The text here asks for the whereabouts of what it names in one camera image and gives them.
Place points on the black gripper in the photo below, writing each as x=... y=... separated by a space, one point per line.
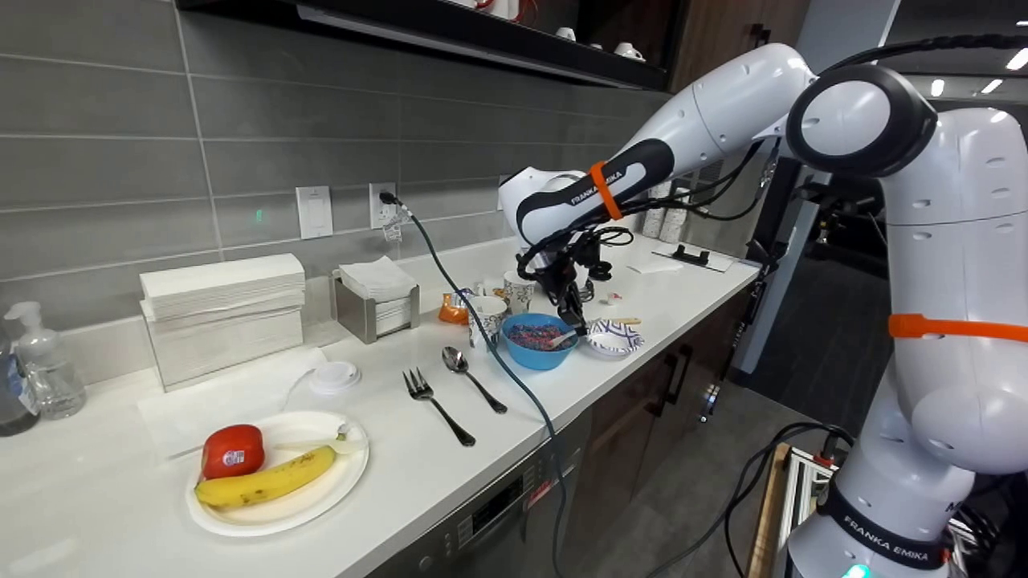
x=564 y=269

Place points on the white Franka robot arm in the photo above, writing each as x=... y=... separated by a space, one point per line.
x=953 y=212

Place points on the colourful cereal pieces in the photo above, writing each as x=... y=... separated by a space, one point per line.
x=532 y=334

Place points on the white patterned coffee cup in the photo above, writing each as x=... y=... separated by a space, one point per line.
x=485 y=324

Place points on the white cup on shelf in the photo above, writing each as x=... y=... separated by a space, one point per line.
x=568 y=35
x=626 y=50

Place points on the blue patterned paper bowl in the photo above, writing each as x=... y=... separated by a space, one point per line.
x=607 y=343

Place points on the small orange item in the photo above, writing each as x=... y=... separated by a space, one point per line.
x=451 y=313

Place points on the metal spoon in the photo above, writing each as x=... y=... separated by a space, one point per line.
x=455 y=361

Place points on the wooden lower cabinet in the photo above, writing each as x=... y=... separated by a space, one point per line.
x=630 y=430

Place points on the wooden cabinet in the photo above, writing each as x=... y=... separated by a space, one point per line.
x=711 y=28
x=630 y=430

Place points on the small black device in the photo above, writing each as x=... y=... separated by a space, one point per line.
x=692 y=258

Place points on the metal fork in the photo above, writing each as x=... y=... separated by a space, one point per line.
x=418 y=386

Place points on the metal napkin holder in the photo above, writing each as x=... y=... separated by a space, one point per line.
x=373 y=307

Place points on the white outlet with plug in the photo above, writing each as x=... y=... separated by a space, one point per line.
x=376 y=212

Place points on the dark dishwasher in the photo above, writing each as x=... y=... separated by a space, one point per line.
x=469 y=534

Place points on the white mug with red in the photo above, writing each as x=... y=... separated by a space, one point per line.
x=499 y=7

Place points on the wooden upper cabinet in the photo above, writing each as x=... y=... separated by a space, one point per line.
x=711 y=28

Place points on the yellow banana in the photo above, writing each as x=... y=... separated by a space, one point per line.
x=267 y=482

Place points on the white paper towel stack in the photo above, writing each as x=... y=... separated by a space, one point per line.
x=218 y=315

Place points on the red apple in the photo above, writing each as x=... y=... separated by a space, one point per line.
x=229 y=451

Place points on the clear sanitizer pump bottle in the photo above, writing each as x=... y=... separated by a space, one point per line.
x=45 y=370

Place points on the white wall switch plate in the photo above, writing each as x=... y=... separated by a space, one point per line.
x=313 y=212

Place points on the wooden post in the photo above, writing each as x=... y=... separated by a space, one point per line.
x=766 y=526

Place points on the dark wall shelf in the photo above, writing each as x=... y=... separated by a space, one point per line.
x=427 y=22

